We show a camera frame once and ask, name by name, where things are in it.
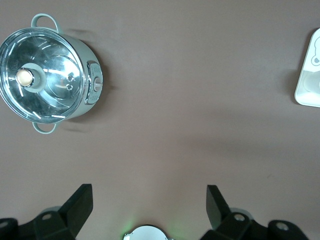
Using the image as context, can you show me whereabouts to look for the glass pot lid with knob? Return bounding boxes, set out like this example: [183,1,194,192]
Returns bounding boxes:
[0,27,87,124]

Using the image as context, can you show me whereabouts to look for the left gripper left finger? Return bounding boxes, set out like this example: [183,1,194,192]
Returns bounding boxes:
[0,183,94,240]

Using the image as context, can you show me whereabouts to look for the brown table cover mat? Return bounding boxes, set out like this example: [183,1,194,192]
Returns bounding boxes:
[0,0,320,240]

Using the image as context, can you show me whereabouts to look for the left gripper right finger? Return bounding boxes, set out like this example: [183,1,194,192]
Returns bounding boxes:
[199,184,309,240]

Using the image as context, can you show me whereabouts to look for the sage green electric cooking pot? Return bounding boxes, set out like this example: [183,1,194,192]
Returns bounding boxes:
[0,13,104,135]

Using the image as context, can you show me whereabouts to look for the white bear print tray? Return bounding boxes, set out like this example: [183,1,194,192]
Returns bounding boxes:
[294,27,320,109]

